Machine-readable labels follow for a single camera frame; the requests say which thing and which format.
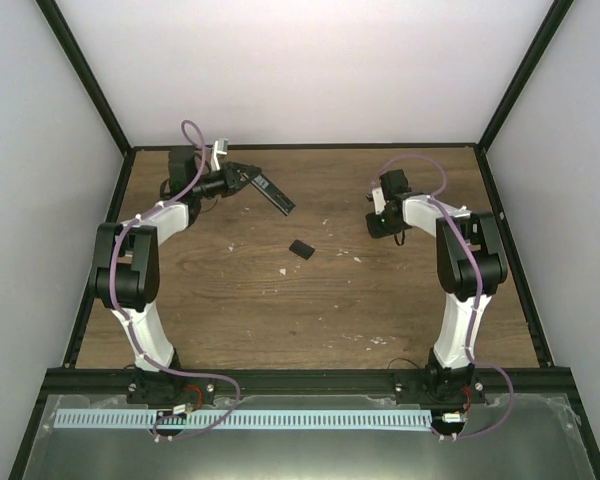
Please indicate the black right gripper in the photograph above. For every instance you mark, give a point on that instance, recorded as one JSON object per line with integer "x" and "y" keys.
{"x": 376, "y": 232}

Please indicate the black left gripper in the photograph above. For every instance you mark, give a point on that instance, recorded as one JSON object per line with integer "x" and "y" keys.
{"x": 233, "y": 185}

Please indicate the black remote control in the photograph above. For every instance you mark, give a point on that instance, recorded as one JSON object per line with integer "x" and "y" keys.
{"x": 273, "y": 194}

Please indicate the black battery compartment cover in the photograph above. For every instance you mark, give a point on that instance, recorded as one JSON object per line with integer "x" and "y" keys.
{"x": 301, "y": 249}

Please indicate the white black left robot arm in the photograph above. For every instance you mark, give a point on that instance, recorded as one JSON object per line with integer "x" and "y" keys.
{"x": 125, "y": 271}

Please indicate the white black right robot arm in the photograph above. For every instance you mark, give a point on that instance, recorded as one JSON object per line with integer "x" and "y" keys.
{"x": 471, "y": 264}

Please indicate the clear plastic front sheet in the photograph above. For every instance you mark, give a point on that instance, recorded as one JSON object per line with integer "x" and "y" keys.
{"x": 529, "y": 437}

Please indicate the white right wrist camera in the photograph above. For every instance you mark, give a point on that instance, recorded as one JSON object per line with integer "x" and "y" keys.
{"x": 378, "y": 200}

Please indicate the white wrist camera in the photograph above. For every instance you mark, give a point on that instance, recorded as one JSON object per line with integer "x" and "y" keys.
{"x": 218, "y": 151}
{"x": 378, "y": 200}

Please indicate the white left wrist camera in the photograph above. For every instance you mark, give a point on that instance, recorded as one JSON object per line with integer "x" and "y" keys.
{"x": 218, "y": 151}

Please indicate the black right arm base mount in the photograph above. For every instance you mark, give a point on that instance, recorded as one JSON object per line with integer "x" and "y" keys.
{"x": 433, "y": 381}

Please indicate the light blue slotted cable duct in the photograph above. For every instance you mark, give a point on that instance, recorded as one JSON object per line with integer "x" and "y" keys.
{"x": 390, "y": 420}

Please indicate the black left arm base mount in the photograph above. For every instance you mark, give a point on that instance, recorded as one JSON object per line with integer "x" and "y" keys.
{"x": 159, "y": 388}

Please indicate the black aluminium front rail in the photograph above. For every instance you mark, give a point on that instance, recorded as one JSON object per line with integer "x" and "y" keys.
{"x": 71, "y": 381}

